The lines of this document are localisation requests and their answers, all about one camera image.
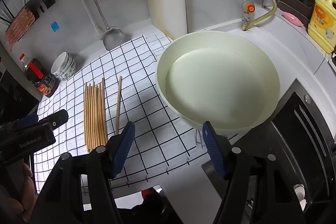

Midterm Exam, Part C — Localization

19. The white floral bowl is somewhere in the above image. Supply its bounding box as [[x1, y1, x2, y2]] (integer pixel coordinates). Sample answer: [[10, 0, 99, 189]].
[[50, 51, 71, 75], [56, 61, 76, 81], [54, 53, 75, 78]]

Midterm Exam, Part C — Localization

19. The black gas stove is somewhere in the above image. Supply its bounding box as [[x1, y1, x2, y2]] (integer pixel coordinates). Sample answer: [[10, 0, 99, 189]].
[[201, 78, 336, 224]]

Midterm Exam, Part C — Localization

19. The cream plastic basin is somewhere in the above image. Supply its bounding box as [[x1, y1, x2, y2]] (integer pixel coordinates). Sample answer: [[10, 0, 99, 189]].
[[155, 31, 281, 136]]

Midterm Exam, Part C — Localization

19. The metal spatula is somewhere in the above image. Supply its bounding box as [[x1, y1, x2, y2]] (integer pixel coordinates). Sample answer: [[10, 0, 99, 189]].
[[82, 0, 127, 51]]

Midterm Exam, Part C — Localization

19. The white black checked cloth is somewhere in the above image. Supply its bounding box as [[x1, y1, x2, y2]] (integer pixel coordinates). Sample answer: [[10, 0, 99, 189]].
[[31, 34, 238, 194]]

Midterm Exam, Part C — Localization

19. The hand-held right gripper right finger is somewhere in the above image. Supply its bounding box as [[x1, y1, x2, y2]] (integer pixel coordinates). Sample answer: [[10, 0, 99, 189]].
[[202, 121, 307, 224]]

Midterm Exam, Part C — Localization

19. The clear bottle red cap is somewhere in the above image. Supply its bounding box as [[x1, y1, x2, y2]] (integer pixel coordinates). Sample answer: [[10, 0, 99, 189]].
[[19, 53, 30, 72]]

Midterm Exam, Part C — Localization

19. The bundle of wooden chopsticks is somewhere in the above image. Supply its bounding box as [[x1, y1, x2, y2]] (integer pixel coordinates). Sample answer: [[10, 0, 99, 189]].
[[83, 78, 109, 153]]

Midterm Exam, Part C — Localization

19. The pink textured scouring cloth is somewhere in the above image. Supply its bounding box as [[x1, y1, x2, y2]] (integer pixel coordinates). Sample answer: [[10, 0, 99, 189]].
[[5, 8, 36, 52]]

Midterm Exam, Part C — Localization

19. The dark sauce jug red handle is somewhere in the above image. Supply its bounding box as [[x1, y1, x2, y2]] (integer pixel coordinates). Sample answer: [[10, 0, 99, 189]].
[[25, 57, 60, 98]]

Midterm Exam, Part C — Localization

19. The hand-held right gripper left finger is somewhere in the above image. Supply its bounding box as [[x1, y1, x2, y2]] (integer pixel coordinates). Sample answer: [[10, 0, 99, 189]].
[[33, 121, 136, 224]]

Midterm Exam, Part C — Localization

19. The single wooden chopstick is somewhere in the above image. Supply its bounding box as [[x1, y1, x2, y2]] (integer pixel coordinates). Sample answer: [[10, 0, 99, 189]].
[[115, 76, 123, 135]]

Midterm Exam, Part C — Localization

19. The yellow detergent pump bottle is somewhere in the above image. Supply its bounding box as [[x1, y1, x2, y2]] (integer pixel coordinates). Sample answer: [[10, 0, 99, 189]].
[[307, 0, 336, 54]]

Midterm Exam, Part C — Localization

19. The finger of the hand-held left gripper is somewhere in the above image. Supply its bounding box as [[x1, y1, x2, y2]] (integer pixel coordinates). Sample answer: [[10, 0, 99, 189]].
[[39, 109, 69, 130], [14, 114, 39, 128]]

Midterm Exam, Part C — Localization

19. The person's left hand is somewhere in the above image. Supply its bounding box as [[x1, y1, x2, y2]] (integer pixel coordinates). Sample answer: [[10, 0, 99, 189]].
[[3, 163, 37, 224]]

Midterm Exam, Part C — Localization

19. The blue silicone spatula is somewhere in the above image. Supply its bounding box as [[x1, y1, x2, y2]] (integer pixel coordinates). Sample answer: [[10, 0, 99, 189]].
[[47, 7, 60, 33]]

